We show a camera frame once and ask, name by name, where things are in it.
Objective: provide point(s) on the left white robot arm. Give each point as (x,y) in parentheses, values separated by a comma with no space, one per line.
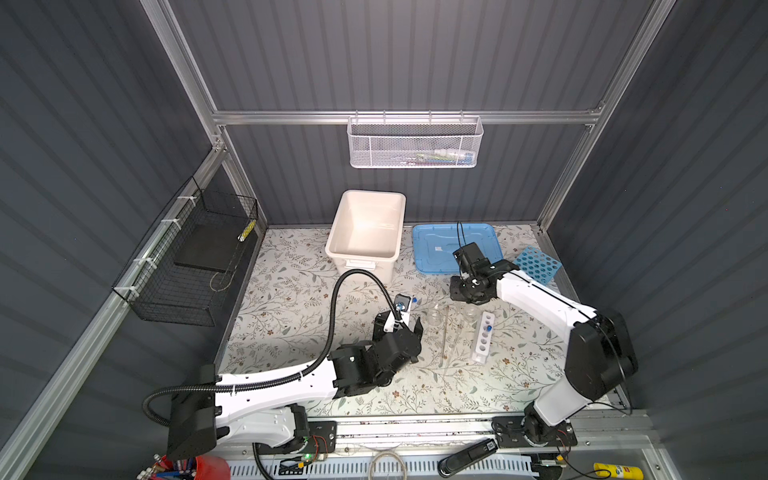
(268,407)

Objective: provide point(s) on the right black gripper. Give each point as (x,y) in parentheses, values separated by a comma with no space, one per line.
(454,291)

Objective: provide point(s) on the yellow bottle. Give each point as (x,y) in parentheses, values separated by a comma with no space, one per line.
(614,471)

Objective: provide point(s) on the white plastic storage bin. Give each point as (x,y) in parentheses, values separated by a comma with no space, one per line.
(367,232)

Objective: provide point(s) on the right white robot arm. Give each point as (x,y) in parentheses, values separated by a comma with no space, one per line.
(599,354)

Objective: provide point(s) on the blue test tube rack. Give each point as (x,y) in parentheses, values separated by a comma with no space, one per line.
(538,265)

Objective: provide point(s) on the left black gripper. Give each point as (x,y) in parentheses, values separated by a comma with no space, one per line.
(376,328)

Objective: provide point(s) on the blue plastic bin lid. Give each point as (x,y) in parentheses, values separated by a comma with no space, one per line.
(434,244)

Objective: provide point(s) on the long glass stirring rod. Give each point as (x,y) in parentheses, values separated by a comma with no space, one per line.
(445,325)

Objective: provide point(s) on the white wire wall basket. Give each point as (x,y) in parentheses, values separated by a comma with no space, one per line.
(414,142)

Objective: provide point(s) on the red pen cup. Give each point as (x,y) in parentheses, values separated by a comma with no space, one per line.
(204,467)

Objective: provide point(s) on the black handheld device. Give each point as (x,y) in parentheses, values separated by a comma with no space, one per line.
(468,456)

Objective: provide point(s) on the yellow brush in basket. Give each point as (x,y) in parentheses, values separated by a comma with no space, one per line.
(248,229)

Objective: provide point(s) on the white small tube rack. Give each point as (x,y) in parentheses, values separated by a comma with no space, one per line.
(480,351)

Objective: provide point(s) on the black wire wall basket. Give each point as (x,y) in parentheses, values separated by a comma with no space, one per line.
(191,273)

